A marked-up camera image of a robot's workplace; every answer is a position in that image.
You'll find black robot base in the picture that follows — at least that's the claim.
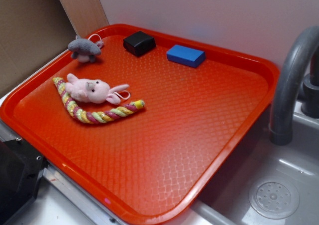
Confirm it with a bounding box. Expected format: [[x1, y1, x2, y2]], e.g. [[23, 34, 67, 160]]
[[0, 139, 46, 225]]

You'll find pink plush animal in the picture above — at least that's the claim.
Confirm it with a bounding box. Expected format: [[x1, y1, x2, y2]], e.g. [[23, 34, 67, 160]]
[[65, 73, 131, 105]]

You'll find gray plush animal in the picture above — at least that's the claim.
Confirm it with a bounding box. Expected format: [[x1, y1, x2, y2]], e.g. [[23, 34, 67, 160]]
[[67, 34, 104, 63]]

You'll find red plastic tray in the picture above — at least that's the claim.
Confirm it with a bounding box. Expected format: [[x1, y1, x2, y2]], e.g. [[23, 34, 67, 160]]
[[0, 24, 279, 225]]

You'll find blue block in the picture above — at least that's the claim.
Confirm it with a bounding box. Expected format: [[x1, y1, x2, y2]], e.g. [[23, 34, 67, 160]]
[[166, 45, 206, 68]]

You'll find black block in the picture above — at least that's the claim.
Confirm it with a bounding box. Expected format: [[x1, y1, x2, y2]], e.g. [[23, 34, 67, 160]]
[[123, 31, 156, 57]]

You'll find gray toy faucet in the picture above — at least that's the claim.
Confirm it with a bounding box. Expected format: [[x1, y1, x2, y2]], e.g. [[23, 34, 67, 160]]
[[269, 26, 319, 145]]

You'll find wooden board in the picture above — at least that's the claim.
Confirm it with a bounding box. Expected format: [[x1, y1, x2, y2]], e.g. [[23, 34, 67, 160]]
[[59, 0, 109, 37]]

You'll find gray toy sink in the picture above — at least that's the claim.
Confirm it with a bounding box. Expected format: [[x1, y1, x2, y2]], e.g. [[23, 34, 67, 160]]
[[194, 95, 319, 225]]

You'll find brown cardboard sheet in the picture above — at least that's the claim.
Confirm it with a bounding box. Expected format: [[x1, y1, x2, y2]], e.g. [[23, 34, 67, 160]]
[[0, 0, 76, 96]]

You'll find dark faucet knob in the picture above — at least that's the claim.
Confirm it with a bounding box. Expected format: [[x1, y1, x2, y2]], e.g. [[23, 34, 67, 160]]
[[301, 52, 319, 118]]

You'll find multicolour twisted rope toy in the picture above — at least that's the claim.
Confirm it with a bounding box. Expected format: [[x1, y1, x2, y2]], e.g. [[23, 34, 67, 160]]
[[52, 77, 145, 124]]

